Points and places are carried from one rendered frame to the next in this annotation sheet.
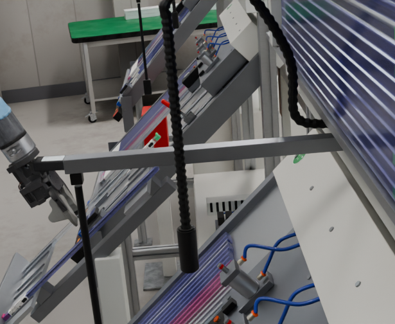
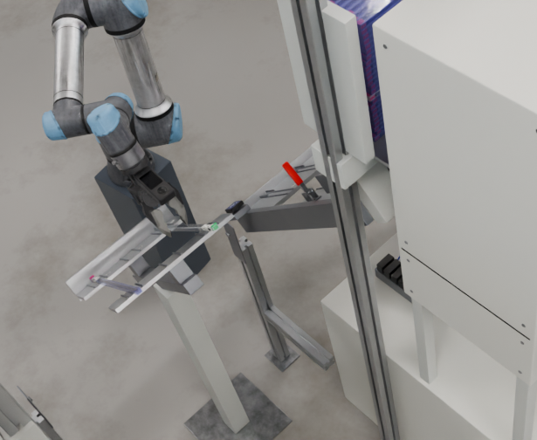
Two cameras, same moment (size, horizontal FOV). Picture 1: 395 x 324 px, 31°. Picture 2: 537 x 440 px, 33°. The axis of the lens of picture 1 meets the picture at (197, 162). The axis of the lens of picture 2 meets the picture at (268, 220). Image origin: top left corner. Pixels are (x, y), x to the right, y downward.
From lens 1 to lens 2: 186 cm
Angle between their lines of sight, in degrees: 57
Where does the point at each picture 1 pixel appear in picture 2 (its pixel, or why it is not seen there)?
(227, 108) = (326, 219)
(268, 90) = (344, 244)
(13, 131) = (112, 148)
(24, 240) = not seen: hidden behind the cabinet
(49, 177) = (142, 195)
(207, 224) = (394, 249)
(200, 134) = (306, 220)
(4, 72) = not seen: outside the picture
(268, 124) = (348, 268)
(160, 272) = not seen: hidden behind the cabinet
